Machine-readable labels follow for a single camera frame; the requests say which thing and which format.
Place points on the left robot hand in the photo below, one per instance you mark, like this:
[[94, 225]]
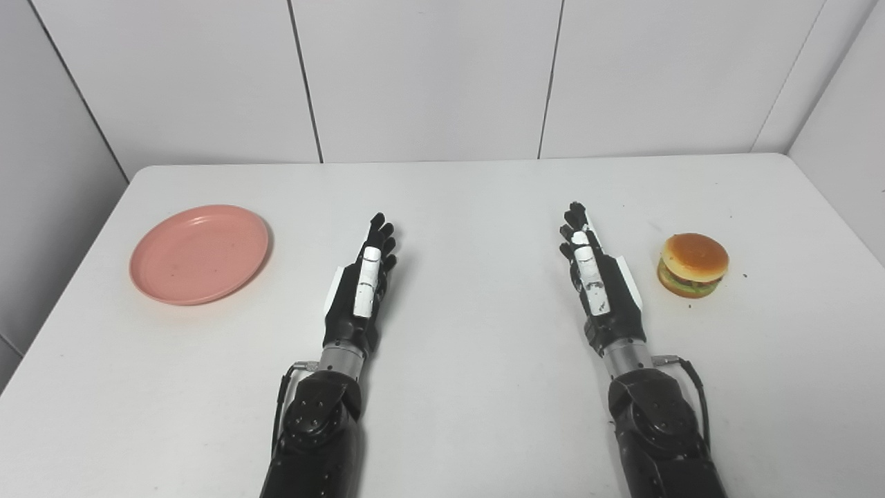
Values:
[[352, 315]]

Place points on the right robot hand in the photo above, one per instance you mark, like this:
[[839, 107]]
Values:
[[612, 311]]

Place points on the toy hamburger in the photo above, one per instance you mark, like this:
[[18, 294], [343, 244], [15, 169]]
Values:
[[693, 265]]

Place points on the pink round plate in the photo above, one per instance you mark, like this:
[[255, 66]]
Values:
[[199, 254]]

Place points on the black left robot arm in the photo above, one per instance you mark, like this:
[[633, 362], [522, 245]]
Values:
[[319, 422]]

